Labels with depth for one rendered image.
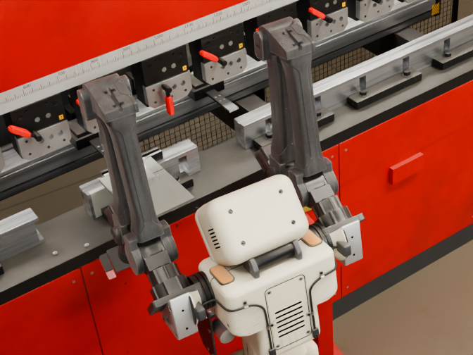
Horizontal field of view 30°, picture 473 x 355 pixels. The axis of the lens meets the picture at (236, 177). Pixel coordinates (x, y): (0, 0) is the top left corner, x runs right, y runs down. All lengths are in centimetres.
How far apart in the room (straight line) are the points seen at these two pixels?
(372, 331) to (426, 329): 21
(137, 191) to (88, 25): 65
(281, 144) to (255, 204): 32
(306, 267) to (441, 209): 172
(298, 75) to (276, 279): 46
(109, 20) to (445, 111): 140
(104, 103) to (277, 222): 45
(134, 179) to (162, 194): 68
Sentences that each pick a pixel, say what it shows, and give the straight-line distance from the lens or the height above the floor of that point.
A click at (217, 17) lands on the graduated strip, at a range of 263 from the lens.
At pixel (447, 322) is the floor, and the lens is 355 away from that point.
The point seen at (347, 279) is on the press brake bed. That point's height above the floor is 18.
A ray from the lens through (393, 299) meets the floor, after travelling 362.
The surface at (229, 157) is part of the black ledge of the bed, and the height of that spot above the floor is 87.
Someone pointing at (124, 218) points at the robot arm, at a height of 127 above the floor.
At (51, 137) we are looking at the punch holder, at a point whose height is 121.
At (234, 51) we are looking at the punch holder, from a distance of 270.
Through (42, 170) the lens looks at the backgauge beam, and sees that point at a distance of 289.
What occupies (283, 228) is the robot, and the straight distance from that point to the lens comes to 192.
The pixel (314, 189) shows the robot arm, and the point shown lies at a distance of 211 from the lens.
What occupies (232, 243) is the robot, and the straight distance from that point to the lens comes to 188.
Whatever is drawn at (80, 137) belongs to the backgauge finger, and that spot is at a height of 102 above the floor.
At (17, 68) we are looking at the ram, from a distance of 238.
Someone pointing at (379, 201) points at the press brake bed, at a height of 48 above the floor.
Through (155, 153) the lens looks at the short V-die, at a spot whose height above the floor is 100.
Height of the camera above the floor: 256
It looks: 37 degrees down
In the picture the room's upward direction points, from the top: 6 degrees counter-clockwise
